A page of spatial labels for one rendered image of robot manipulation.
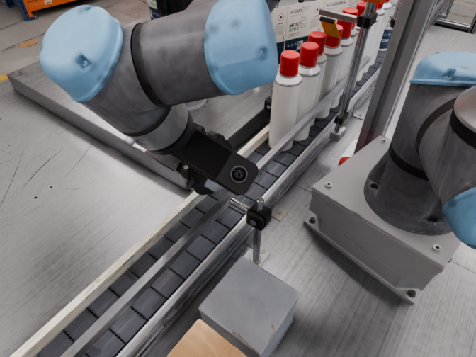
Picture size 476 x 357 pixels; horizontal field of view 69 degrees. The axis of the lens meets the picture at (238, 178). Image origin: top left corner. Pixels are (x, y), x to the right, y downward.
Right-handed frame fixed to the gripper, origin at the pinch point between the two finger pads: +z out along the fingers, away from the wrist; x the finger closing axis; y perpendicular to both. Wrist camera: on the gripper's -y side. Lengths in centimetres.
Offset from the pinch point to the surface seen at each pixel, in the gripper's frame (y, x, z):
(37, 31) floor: 323, -58, 141
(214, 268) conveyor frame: -5.0, 13.4, 1.9
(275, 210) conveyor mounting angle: -5.8, -1.1, 12.4
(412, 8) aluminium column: -13.6, -38.3, -3.6
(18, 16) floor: 373, -66, 146
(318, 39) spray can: 0.1, -31.9, 1.3
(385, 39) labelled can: -1, -64, 39
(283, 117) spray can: -0.2, -16.7, 5.5
